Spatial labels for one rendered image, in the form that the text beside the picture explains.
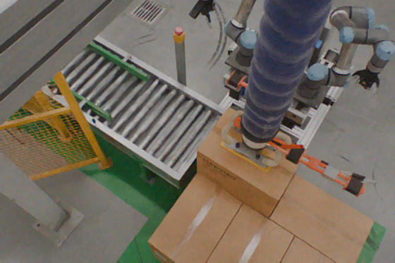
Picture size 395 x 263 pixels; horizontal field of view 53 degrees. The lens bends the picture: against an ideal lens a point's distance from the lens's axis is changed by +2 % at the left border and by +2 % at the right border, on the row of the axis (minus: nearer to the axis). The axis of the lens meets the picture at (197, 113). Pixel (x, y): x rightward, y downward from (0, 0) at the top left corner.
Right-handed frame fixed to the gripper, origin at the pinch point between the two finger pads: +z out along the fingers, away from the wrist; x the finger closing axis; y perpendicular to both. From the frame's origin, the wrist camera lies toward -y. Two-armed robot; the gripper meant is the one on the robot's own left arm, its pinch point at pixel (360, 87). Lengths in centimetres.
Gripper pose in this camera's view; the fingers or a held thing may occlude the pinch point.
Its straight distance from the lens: 227.7
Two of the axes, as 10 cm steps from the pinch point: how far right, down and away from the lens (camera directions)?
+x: 8.4, 4.7, -2.7
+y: -5.5, 7.3, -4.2
